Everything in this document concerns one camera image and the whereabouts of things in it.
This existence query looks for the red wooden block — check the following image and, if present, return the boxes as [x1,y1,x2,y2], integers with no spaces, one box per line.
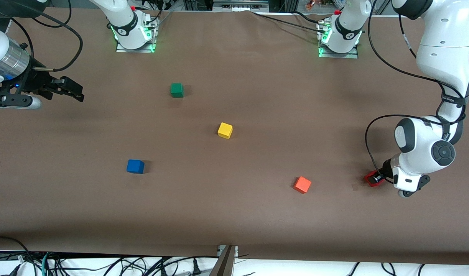
[364,170,384,187]

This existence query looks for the blue wooden block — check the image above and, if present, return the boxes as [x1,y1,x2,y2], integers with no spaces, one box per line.
[127,159,145,174]

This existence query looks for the orange wooden block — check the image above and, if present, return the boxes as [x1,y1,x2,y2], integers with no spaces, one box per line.
[293,176,312,194]

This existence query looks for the brown paper table cover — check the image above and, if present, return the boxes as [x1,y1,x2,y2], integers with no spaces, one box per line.
[0,8,469,266]

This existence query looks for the yellow wooden block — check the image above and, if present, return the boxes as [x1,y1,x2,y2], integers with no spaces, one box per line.
[217,122,233,140]

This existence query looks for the brown angled strut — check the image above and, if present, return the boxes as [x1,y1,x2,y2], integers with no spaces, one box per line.
[209,245,237,276]

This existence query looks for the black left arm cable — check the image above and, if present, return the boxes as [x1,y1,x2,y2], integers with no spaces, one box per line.
[365,0,467,181]

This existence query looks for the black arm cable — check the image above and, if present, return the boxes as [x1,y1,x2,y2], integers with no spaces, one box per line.
[365,0,467,181]
[0,0,84,72]

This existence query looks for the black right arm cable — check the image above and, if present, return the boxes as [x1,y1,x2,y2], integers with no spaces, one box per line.
[0,0,84,72]

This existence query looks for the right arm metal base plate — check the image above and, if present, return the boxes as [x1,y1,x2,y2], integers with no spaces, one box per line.
[115,17,157,53]

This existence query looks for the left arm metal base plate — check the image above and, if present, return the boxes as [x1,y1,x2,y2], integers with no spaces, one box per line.
[318,21,359,59]

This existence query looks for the black looping floor cable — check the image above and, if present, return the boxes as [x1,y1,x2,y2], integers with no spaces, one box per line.
[0,236,37,276]

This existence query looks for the black cable across table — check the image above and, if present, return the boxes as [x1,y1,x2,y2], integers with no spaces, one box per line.
[252,11,329,33]

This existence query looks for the grey metal rail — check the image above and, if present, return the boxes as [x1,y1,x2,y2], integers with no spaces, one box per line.
[213,0,270,10]

